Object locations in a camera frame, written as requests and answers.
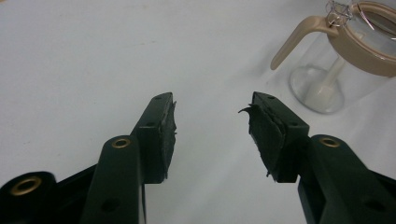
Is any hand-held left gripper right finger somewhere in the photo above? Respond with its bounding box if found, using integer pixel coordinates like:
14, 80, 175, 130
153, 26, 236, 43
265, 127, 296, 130
238, 91, 396, 224

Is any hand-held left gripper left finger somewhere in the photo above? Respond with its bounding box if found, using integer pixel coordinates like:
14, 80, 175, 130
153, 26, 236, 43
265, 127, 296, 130
79, 91, 177, 224

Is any white plastic scoop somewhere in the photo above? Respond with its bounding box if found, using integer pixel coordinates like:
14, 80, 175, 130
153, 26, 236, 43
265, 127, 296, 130
305, 57, 347, 110

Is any clear pitcher with beige handle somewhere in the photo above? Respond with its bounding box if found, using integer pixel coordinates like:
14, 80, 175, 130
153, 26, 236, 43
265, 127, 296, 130
270, 0, 396, 115

